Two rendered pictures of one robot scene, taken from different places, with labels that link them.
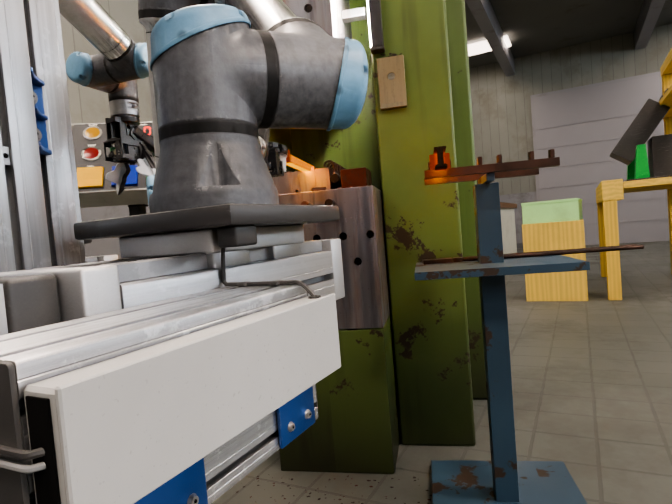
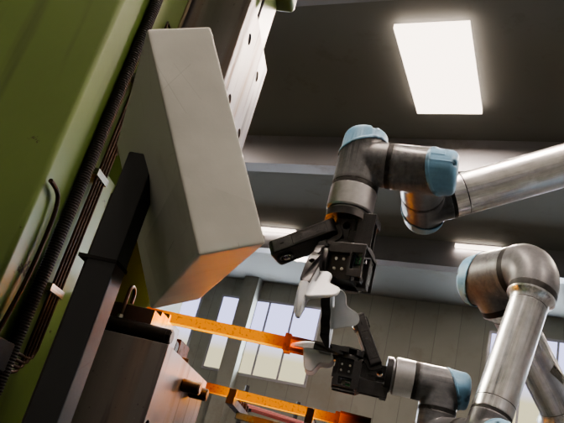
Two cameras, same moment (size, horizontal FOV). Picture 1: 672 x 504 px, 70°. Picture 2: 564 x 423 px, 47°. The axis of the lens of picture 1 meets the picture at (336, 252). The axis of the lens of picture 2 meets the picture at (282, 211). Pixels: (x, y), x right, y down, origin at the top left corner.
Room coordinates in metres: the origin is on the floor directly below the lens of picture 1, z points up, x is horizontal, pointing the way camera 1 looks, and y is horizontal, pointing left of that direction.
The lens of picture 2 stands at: (1.44, 1.49, 0.71)
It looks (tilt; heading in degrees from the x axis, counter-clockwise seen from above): 23 degrees up; 269
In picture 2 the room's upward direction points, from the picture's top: 15 degrees clockwise
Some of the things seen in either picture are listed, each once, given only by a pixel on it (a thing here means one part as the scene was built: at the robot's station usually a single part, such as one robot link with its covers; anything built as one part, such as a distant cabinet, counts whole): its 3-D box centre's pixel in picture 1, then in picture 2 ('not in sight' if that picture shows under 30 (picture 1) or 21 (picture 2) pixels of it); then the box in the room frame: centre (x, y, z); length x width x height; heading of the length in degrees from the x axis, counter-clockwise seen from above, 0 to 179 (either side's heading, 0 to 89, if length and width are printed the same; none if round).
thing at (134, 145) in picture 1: (125, 141); (345, 250); (1.32, 0.55, 1.07); 0.09 x 0.08 x 0.12; 153
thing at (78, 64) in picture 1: (97, 71); (422, 174); (1.22, 0.56, 1.23); 0.11 x 0.11 x 0.08; 71
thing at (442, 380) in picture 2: not in sight; (441, 387); (1.02, 0.19, 0.98); 0.11 x 0.08 x 0.09; 168
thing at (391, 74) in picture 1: (391, 82); not in sight; (1.65, -0.24, 1.27); 0.09 x 0.02 x 0.17; 78
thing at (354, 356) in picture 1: (346, 375); not in sight; (1.79, 0.00, 0.23); 0.56 x 0.38 x 0.47; 168
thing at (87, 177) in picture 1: (90, 178); not in sight; (1.48, 0.73, 1.01); 0.07 x 0.05 x 0.07; 103
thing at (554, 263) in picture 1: (490, 265); not in sight; (1.28, -0.41, 0.66); 0.40 x 0.30 x 0.02; 79
